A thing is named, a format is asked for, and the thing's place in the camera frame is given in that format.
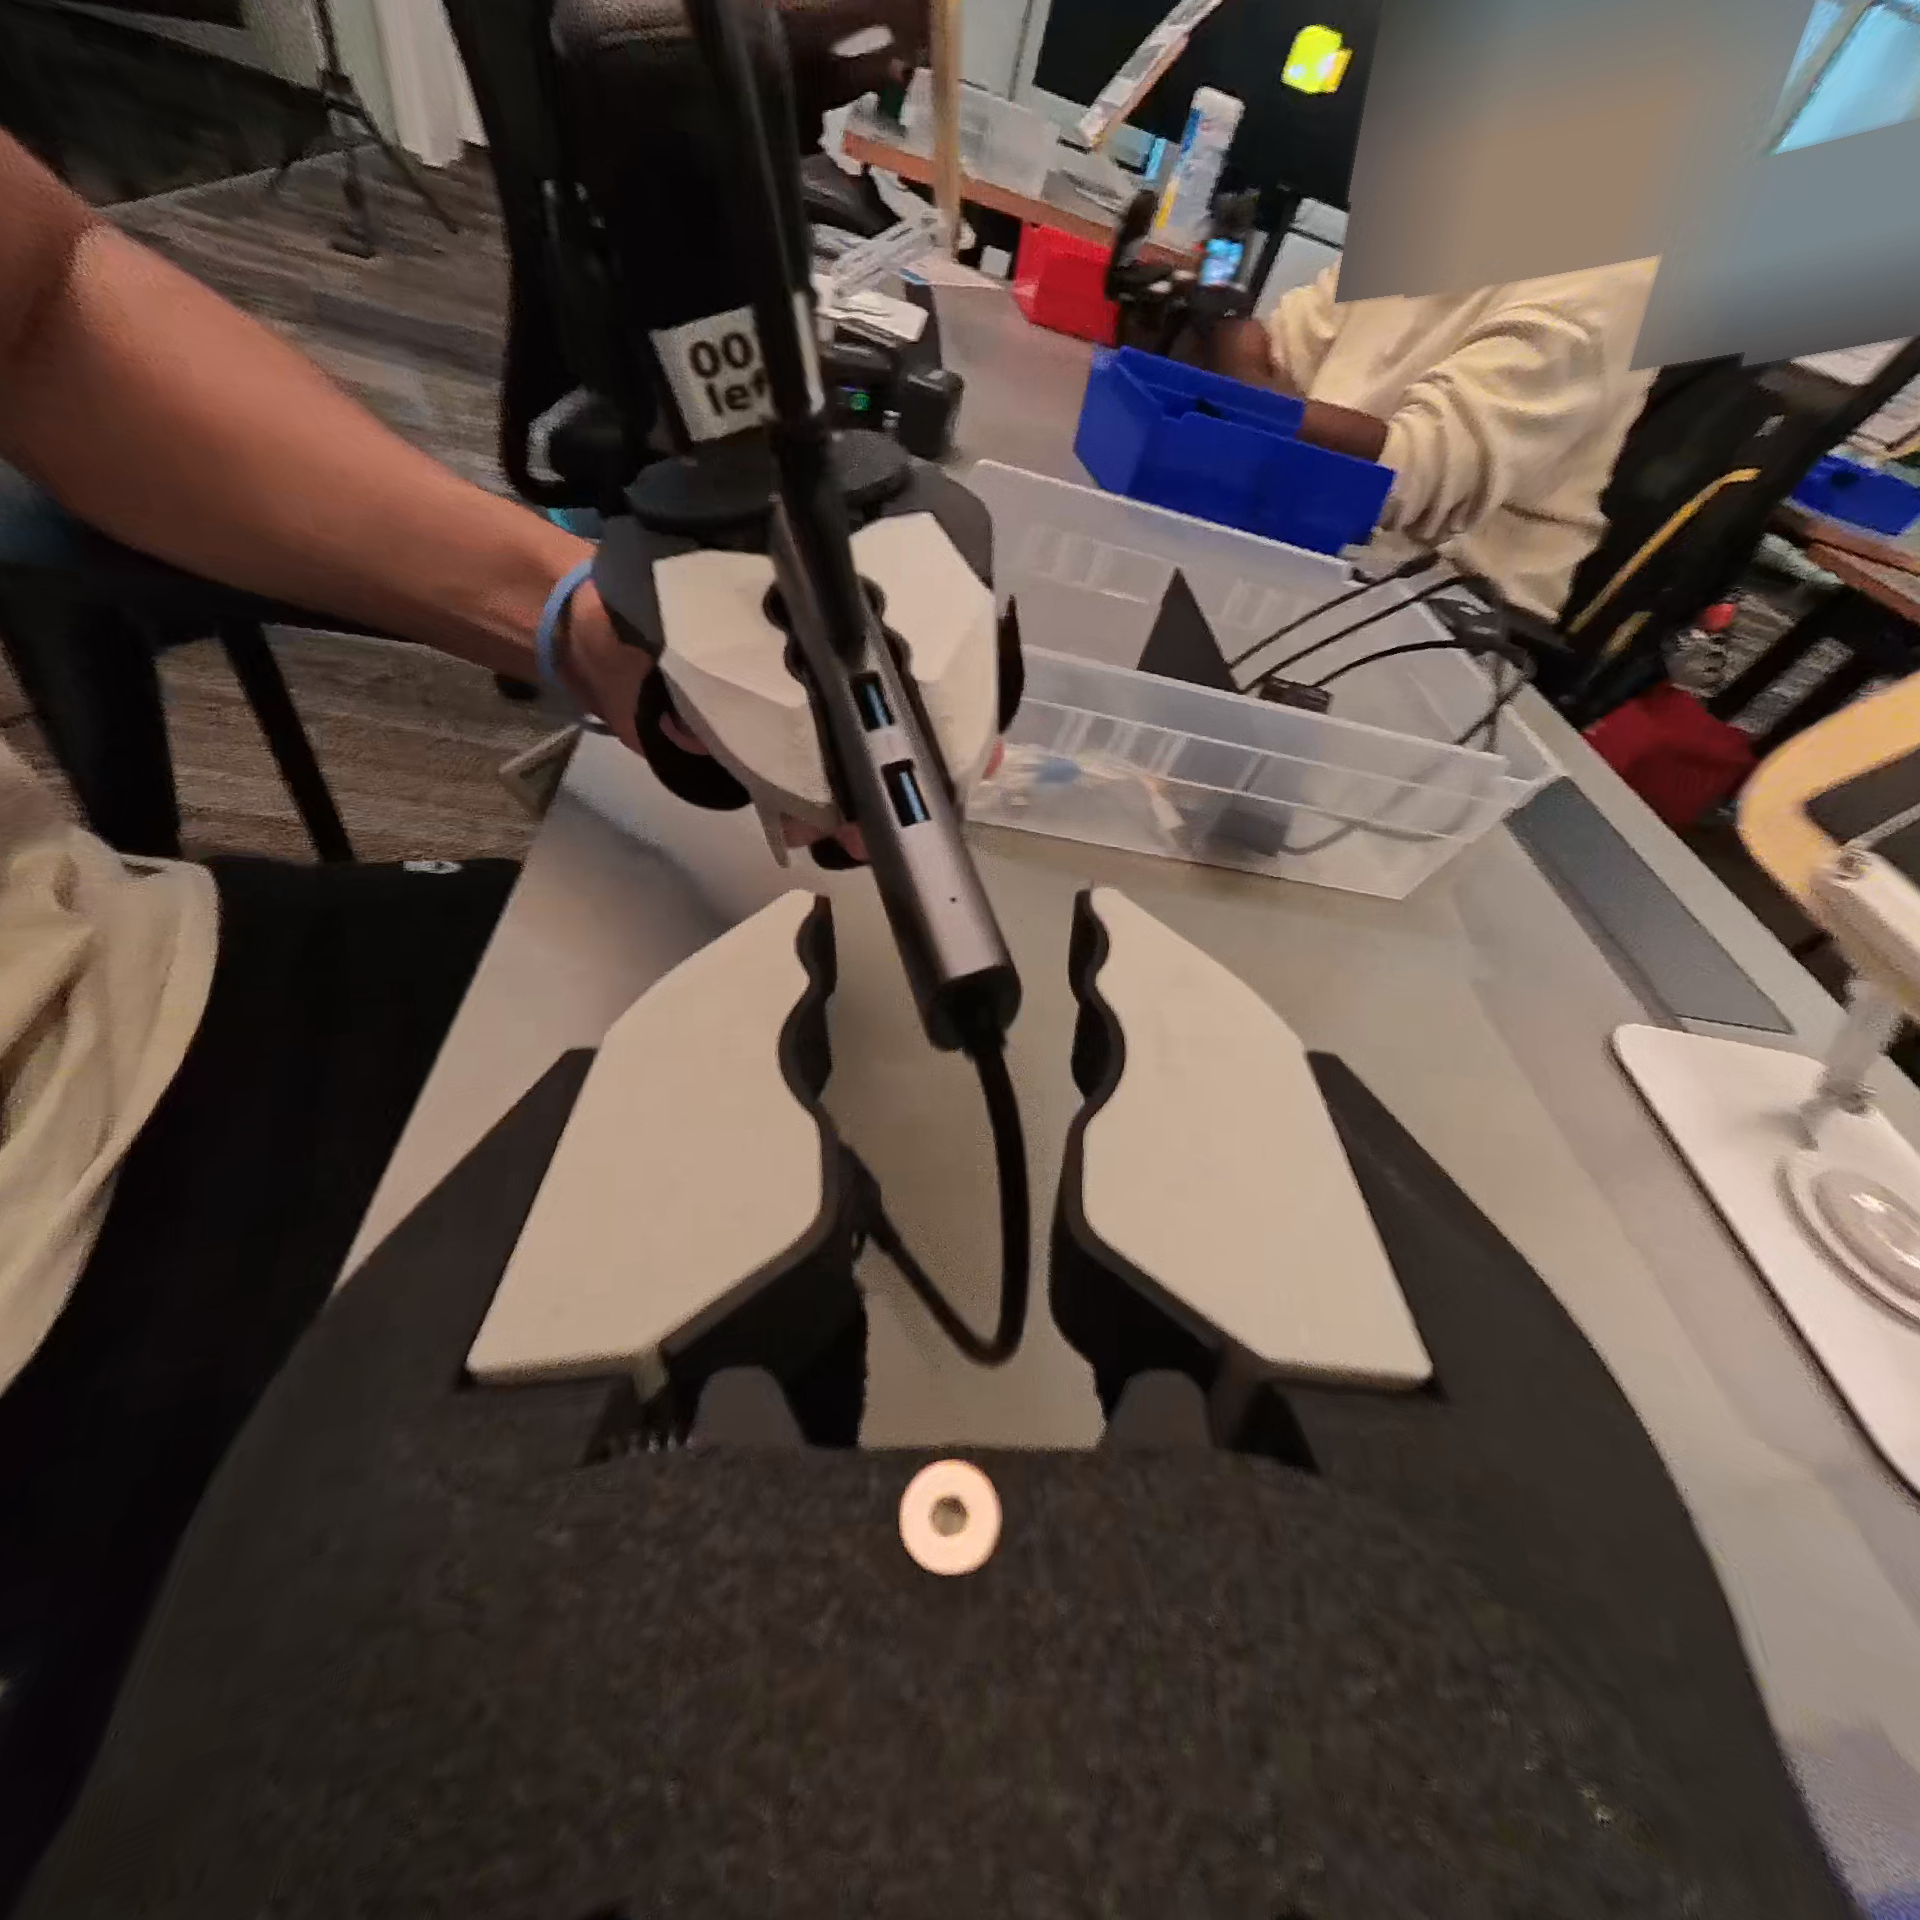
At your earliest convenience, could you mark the red bag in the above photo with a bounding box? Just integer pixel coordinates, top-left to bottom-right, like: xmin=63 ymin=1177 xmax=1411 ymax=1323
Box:
xmin=1583 ymin=682 xmax=1745 ymax=829

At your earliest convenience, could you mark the person's beige shirt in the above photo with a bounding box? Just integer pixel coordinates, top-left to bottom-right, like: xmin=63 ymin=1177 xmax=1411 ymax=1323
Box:
xmin=0 ymin=747 xmax=222 ymax=1400

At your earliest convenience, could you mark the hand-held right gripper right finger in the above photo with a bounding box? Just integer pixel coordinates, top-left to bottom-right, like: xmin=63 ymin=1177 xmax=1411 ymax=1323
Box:
xmin=1049 ymin=886 xmax=1438 ymax=1388

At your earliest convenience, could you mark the black office chair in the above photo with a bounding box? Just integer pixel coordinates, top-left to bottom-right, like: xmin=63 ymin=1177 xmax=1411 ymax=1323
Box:
xmin=0 ymin=517 xmax=359 ymax=867

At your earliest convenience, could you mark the black device with screen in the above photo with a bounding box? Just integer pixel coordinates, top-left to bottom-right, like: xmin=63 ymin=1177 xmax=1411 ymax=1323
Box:
xmin=1107 ymin=188 xmax=1294 ymax=327

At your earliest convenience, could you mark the black chair with yellow trim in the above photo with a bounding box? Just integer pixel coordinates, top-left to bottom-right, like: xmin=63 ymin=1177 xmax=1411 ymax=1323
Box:
xmin=1559 ymin=361 xmax=1825 ymax=725

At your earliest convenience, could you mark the black power adapter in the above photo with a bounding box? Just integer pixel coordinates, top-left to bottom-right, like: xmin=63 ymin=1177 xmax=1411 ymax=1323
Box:
xmin=1196 ymin=807 xmax=1358 ymax=867

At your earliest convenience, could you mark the black cloth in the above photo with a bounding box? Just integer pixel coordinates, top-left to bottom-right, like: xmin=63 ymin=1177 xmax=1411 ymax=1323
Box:
xmin=0 ymin=856 xmax=520 ymax=1667

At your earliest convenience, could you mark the blue plastic bin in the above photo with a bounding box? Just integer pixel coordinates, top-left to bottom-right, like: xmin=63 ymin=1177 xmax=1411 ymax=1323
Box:
xmin=1075 ymin=348 xmax=1398 ymax=554
xmin=1792 ymin=454 xmax=1920 ymax=539

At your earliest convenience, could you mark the clear plastic bin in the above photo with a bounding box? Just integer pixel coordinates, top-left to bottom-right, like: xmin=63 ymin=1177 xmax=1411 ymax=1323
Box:
xmin=959 ymin=457 xmax=1561 ymax=903

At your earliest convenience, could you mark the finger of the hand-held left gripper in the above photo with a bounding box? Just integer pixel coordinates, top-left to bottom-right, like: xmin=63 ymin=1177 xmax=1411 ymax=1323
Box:
xmin=652 ymin=544 xmax=848 ymax=869
xmin=847 ymin=512 xmax=1006 ymax=783

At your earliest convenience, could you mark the grey desk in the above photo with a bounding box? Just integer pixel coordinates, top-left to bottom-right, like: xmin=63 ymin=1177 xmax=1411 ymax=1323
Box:
xmin=336 ymin=277 xmax=1920 ymax=1802

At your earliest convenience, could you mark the white packet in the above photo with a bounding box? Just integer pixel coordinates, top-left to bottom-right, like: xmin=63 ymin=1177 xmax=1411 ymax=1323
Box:
xmin=816 ymin=224 xmax=935 ymax=348

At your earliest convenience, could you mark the black tripod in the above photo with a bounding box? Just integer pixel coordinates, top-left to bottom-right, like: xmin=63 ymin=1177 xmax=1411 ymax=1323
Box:
xmin=270 ymin=0 xmax=461 ymax=261

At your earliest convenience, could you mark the grey usb hub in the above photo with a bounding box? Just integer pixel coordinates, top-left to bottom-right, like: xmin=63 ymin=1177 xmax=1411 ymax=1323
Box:
xmin=757 ymin=495 xmax=1029 ymax=1056

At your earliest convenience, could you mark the black triangular object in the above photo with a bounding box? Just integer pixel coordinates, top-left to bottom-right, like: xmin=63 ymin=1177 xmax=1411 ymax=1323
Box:
xmin=1136 ymin=569 xmax=1241 ymax=695

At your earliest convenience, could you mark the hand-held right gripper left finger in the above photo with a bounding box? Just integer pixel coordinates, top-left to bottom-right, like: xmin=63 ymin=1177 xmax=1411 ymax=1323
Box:
xmin=465 ymin=889 xmax=868 ymax=1388

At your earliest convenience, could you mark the red plastic bin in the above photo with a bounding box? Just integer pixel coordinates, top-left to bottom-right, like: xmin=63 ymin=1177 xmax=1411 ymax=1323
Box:
xmin=1011 ymin=224 xmax=1126 ymax=348

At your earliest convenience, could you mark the person's left forearm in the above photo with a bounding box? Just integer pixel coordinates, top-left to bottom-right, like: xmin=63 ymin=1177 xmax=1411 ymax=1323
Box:
xmin=0 ymin=128 xmax=592 ymax=707

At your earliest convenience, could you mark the black battery charger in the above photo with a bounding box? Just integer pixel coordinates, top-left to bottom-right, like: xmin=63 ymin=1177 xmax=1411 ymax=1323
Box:
xmin=822 ymin=333 xmax=964 ymax=458

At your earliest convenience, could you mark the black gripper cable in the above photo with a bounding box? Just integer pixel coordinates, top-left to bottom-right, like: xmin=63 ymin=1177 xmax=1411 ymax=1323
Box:
xmin=698 ymin=0 xmax=828 ymax=512

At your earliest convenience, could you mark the person's left hand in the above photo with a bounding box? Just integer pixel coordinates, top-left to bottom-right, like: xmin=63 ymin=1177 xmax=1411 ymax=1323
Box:
xmin=576 ymin=584 xmax=874 ymax=874

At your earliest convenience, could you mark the wooden table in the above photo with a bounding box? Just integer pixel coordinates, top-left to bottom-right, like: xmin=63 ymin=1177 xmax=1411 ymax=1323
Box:
xmin=1771 ymin=501 xmax=1920 ymax=710

